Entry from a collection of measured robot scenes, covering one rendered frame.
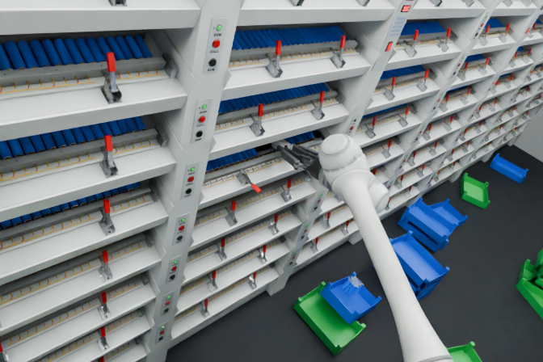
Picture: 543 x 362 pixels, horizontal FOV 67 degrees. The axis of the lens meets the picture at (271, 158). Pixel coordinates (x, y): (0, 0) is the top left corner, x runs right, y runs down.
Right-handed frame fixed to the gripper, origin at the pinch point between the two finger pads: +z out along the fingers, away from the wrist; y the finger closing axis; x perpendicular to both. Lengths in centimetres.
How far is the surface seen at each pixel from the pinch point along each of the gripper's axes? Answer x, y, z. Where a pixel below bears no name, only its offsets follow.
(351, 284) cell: 94, -64, -5
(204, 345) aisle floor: 100, 17, 13
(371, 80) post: -22.5, -29.3, -9.5
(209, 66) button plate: -34, 41, -14
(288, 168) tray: 8.2, -2.1, -2.4
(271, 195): 24.0, -3.6, 4.9
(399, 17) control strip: -44, -29, -15
